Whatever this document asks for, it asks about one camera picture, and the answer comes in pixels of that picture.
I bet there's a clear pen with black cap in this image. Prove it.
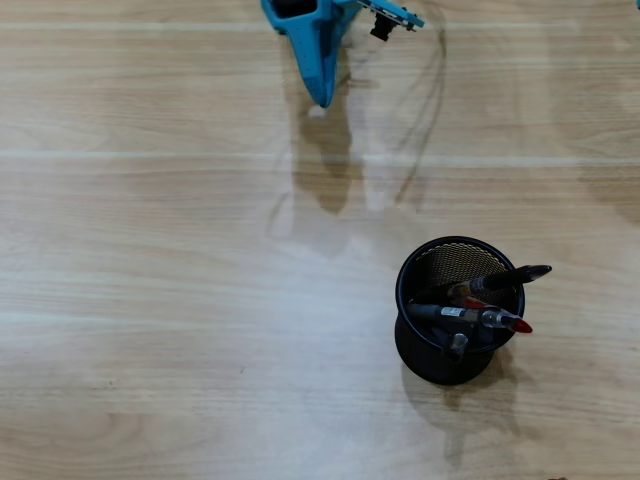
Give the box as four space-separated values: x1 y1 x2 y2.
405 302 481 324

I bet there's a black grip retractable pen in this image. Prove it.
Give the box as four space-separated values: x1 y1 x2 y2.
424 263 554 304

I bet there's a black mesh pen holder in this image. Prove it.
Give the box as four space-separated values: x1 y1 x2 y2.
393 235 526 386

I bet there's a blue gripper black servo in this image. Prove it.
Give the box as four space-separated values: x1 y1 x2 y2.
259 0 361 109

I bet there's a blue wrist camera module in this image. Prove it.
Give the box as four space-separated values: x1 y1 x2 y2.
344 0 426 42

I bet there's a red retractable pen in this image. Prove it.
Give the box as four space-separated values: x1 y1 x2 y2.
462 297 534 335

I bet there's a grey grip retractable pen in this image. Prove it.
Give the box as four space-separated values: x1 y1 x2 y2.
429 322 471 362

